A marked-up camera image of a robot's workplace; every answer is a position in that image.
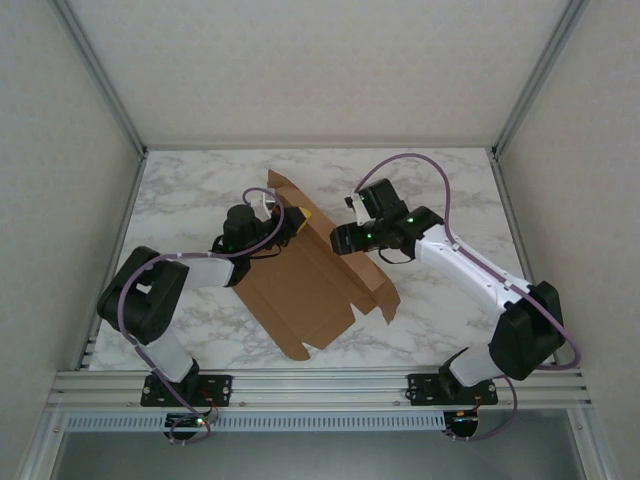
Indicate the brown cardboard box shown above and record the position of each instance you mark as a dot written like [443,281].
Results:
[300,290]

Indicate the aluminium back rail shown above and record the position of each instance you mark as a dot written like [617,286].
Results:
[320,146]

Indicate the right circuit board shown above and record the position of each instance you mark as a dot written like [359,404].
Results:
[465,425]

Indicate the aluminium frame post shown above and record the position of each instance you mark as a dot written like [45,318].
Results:
[536,75]
[42,450]
[590,450]
[104,75]

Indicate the left circuit board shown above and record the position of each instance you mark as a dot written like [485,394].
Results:
[182,421]

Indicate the aluminium lower frame post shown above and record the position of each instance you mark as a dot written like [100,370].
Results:
[42,450]
[590,450]

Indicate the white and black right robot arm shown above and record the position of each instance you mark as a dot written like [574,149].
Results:
[465,260]

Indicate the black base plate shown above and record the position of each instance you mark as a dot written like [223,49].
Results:
[422,390]
[220,387]

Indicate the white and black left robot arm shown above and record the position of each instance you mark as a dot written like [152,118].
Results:
[165,350]

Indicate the circuit board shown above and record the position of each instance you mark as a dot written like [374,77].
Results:
[465,425]
[182,421]

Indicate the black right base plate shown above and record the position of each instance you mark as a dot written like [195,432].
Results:
[422,390]

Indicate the aluminium side rail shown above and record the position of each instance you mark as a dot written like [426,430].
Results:
[507,200]
[130,200]

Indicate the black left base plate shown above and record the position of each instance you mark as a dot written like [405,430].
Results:
[220,387]

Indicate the aluminium front rail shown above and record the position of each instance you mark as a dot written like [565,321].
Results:
[325,387]

